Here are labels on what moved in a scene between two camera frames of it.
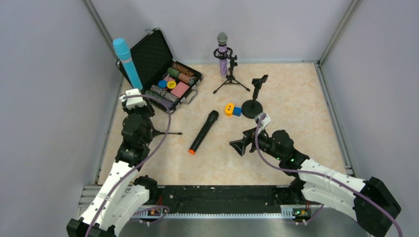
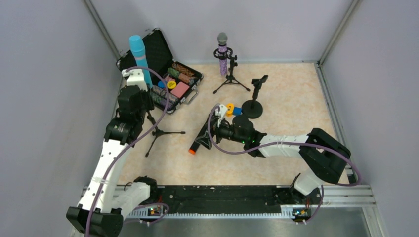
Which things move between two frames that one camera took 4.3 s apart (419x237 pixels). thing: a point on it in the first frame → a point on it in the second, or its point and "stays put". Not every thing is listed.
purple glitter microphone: [222, 39] stays put
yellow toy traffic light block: [229, 108] stays put
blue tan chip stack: [169, 96] stays put
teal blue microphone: [122, 49] → [137, 45]
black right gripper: [249, 140] → [213, 133]
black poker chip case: [160, 76] stays put
